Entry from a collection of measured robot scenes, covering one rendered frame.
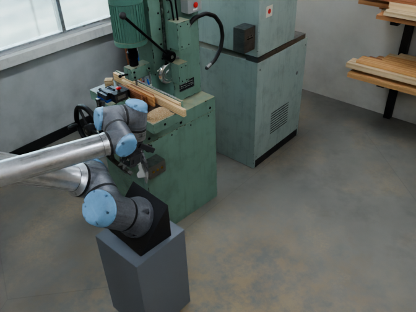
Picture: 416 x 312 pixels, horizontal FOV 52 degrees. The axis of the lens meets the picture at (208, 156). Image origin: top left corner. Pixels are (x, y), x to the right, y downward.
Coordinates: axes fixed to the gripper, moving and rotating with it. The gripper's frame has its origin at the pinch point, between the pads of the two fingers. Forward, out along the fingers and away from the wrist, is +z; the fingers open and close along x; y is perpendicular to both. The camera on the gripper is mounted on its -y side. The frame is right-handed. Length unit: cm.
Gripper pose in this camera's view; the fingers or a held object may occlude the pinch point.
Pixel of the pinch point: (135, 176)
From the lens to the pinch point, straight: 194.1
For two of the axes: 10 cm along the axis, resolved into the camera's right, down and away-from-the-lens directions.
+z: -1.4, 8.7, 4.8
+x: 7.8, 4.0, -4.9
